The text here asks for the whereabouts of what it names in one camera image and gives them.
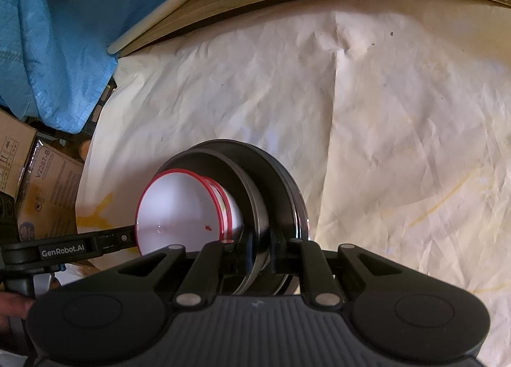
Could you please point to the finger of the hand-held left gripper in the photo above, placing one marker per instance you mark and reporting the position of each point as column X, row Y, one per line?
column 115, row 240

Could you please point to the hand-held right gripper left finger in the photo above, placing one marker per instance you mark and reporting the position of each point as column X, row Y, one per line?
column 215, row 259

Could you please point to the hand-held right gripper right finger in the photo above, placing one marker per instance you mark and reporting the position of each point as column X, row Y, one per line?
column 307, row 259

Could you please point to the floral white red-rimmed bowl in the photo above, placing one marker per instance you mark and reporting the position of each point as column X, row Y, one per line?
column 236, row 215

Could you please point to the plain white red-rimmed bowl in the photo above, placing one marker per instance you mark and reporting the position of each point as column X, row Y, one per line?
column 179, row 211

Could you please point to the large steel plate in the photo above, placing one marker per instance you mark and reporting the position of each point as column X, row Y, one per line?
column 279, row 191

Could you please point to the steel bowl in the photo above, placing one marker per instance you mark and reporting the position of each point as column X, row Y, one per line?
column 235, row 179

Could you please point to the person's left hand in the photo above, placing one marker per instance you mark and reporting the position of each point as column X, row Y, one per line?
column 16, row 305

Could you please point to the blue-printed cardboard box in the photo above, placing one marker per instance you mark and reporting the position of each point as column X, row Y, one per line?
column 52, row 191

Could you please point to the plain brown cardboard box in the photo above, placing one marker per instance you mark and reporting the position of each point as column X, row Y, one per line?
column 14, row 151

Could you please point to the black plastic crate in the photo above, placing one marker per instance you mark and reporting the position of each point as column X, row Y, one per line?
column 102, row 107

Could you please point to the light blue cloth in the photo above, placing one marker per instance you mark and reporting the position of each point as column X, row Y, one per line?
column 52, row 32

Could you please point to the white rolling pin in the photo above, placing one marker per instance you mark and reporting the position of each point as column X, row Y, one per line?
column 167, row 6

